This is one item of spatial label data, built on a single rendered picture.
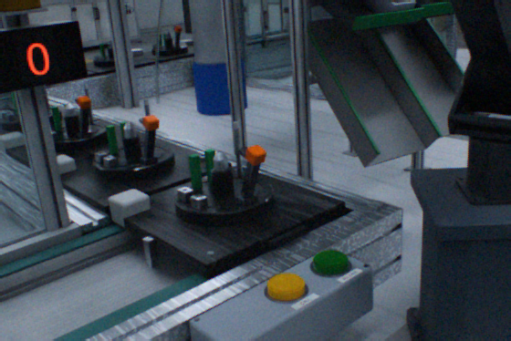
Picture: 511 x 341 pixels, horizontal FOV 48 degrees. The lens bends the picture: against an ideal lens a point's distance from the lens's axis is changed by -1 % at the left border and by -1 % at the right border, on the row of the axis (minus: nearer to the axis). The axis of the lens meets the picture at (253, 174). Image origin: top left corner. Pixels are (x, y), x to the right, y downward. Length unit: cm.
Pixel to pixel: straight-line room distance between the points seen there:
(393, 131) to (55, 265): 55
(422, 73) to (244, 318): 65
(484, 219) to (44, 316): 50
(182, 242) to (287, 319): 20
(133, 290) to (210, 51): 107
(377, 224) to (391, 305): 11
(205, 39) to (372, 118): 86
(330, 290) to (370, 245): 17
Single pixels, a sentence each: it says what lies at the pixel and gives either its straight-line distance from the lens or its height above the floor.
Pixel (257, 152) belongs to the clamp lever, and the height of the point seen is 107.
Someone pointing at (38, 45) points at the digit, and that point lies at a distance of 76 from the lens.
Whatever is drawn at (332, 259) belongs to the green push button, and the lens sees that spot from 67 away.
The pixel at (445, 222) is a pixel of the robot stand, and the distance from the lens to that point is 56.
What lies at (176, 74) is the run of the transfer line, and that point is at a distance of 215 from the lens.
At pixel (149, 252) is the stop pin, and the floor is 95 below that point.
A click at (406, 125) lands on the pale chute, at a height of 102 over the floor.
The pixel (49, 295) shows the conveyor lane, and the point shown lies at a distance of 79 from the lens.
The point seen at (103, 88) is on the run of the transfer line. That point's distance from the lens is 201.
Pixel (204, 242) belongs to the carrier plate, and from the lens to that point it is 73.
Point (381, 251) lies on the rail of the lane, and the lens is 81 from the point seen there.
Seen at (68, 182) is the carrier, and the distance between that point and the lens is 101.
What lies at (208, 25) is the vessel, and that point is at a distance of 170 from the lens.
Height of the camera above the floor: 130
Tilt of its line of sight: 21 degrees down
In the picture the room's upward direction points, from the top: 4 degrees counter-clockwise
